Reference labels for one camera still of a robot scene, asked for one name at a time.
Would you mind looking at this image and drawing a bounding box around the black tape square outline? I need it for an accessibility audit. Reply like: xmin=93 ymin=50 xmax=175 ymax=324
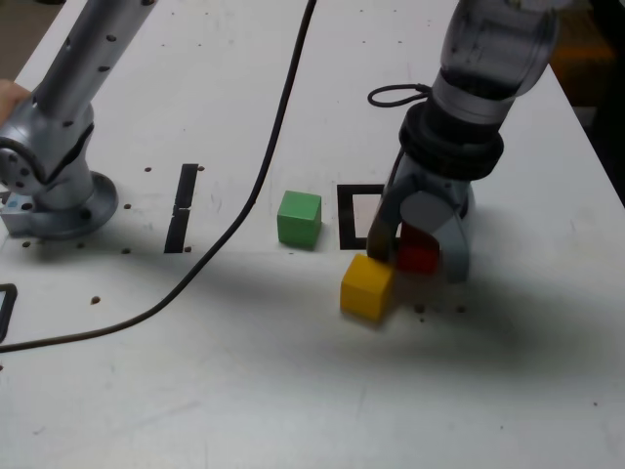
xmin=336 ymin=183 xmax=392 ymax=250

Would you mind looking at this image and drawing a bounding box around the green cube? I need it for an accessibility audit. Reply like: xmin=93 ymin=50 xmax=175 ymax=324
xmin=276 ymin=190 xmax=323 ymax=251

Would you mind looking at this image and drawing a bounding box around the thick black cable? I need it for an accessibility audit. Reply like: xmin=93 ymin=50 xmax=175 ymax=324
xmin=0 ymin=0 xmax=318 ymax=354

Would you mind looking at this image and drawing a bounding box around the red cube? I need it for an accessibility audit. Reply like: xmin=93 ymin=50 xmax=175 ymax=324
xmin=395 ymin=222 xmax=440 ymax=275

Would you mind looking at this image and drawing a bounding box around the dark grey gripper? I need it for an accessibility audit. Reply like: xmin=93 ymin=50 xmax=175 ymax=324
xmin=365 ymin=149 xmax=478 ymax=284

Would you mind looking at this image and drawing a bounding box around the black tape strip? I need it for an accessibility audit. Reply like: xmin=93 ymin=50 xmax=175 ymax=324
xmin=163 ymin=163 xmax=200 ymax=255

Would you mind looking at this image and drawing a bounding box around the person's hand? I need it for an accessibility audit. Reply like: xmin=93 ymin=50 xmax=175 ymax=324
xmin=0 ymin=79 xmax=30 ymax=123

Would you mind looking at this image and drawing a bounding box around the black bracket frame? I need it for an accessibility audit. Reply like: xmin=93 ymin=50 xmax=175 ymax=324
xmin=0 ymin=281 xmax=20 ymax=343

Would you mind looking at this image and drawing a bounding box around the yellow cube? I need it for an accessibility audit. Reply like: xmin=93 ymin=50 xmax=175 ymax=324
xmin=339 ymin=252 xmax=396 ymax=321

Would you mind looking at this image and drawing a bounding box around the black looped cord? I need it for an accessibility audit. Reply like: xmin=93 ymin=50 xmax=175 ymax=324
xmin=366 ymin=82 xmax=436 ymax=109

